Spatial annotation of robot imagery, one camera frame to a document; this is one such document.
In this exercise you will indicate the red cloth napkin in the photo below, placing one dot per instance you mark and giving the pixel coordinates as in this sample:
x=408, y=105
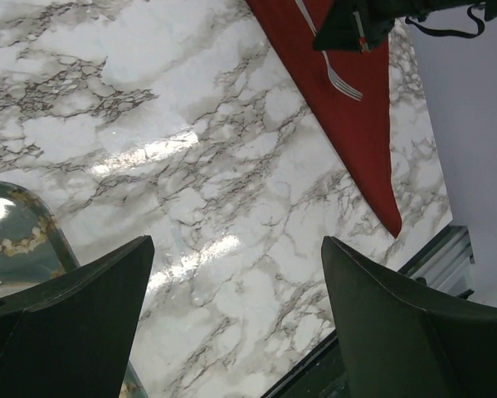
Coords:
x=359, y=130

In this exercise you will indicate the silver fork black handle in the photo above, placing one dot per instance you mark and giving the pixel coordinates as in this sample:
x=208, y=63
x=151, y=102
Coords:
x=336, y=81

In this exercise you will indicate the floral metal tray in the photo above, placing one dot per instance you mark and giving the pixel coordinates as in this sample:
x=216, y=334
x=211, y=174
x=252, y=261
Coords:
x=33, y=250

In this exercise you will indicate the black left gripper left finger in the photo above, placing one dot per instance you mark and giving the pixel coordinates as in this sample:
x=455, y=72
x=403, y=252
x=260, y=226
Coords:
x=71, y=336

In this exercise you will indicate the aluminium frame rail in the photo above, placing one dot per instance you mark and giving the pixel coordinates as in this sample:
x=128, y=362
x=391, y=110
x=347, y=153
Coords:
x=445, y=263

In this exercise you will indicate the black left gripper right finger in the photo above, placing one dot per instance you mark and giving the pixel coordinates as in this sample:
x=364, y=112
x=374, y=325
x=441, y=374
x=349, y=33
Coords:
x=400, y=338

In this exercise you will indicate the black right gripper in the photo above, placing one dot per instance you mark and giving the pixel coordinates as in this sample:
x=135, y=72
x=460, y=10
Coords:
x=360, y=26

